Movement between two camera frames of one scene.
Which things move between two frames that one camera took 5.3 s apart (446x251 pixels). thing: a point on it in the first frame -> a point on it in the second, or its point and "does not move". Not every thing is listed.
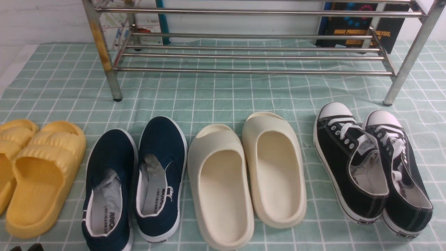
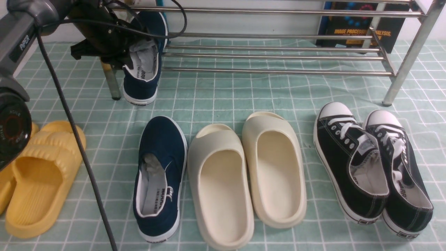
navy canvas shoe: [109, 191] -> [140, 83]
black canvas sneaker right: [409, 208] does not move
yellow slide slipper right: [45, 170] does not move
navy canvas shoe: [160, 177] does not move
